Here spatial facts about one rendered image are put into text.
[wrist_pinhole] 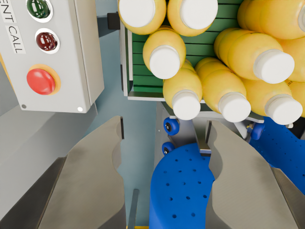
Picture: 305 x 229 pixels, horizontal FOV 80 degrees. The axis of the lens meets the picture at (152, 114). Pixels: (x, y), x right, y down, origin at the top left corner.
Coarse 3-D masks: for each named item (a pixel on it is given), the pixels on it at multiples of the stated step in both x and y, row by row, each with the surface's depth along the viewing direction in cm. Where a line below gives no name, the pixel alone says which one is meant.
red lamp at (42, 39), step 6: (36, 36) 21; (42, 36) 21; (48, 36) 21; (36, 42) 21; (42, 42) 21; (48, 42) 21; (54, 42) 22; (42, 48) 22; (48, 48) 22; (54, 48) 22
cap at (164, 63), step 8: (160, 48) 23; (168, 48) 23; (152, 56) 23; (160, 56) 23; (168, 56) 23; (176, 56) 23; (152, 64) 23; (160, 64) 23; (168, 64) 23; (176, 64) 23; (152, 72) 24; (160, 72) 24; (168, 72) 24; (176, 72) 24
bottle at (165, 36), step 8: (160, 32) 27; (168, 32) 27; (176, 32) 31; (152, 40) 26; (160, 40) 25; (168, 40) 25; (176, 40) 26; (144, 48) 27; (152, 48) 25; (176, 48) 25; (184, 48) 27; (144, 56) 27; (184, 56) 27
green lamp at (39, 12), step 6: (30, 0) 19; (36, 0) 19; (42, 0) 20; (30, 6) 20; (36, 6) 20; (42, 6) 20; (30, 12) 20; (36, 12) 20; (42, 12) 20; (48, 12) 20; (42, 18) 20
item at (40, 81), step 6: (30, 72) 23; (36, 72) 23; (42, 72) 23; (30, 78) 24; (36, 78) 24; (42, 78) 23; (48, 78) 24; (30, 84) 24; (36, 84) 24; (42, 84) 24; (48, 84) 24; (54, 84) 24; (36, 90) 24; (42, 90) 24; (48, 90) 24
